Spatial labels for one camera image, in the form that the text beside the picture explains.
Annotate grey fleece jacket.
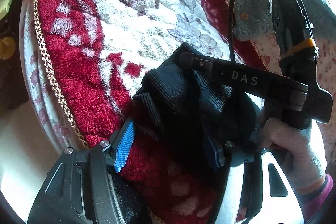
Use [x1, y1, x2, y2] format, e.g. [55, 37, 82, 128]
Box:
[233, 0, 335, 41]

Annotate red white floral blanket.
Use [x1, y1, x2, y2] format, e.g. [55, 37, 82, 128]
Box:
[18, 0, 268, 224]

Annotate black pants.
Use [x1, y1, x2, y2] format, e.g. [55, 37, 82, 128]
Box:
[133, 43, 260, 168]

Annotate right white gloved hand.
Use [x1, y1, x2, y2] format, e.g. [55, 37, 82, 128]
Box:
[258, 107, 327, 194]

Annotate black triple lens camera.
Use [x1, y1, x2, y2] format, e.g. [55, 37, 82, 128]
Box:
[269, 0, 317, 59]

